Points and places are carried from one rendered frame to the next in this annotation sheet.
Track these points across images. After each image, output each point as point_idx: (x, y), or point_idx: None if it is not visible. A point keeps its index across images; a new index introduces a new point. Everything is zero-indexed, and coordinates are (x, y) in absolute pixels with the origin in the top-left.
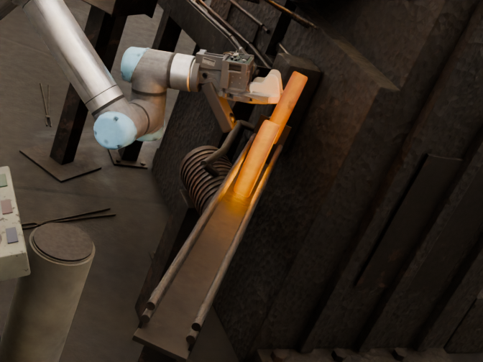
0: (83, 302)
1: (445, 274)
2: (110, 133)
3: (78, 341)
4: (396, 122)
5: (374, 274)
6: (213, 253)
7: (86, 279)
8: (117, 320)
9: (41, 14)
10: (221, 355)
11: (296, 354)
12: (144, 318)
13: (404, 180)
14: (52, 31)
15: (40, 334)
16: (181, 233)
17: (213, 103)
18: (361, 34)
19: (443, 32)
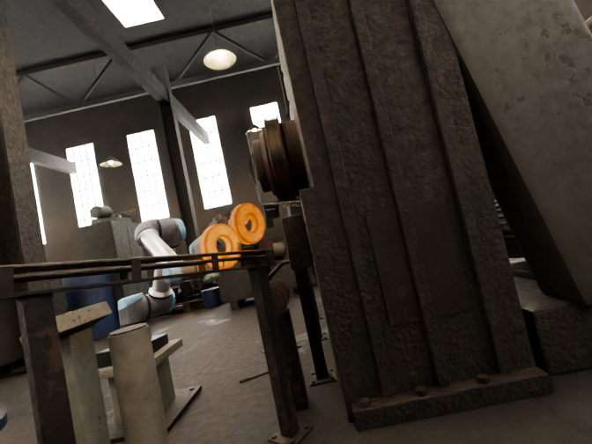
0: (255, 408)
1: (464, 294)
2: (166, 273)
3: (239, 430)
4: (326, 204)
5: (398, 312)
6: None
7: (263, 396)
8: (270, 413)
9: (144, 242)
10: (336, 418)
11: (383, 399)
12: None
13: (356, 234)
14: (148, 247)
15: (123, 392)
16: None
17: (222, 242)
18: (310, 187)
19: (314, 147)
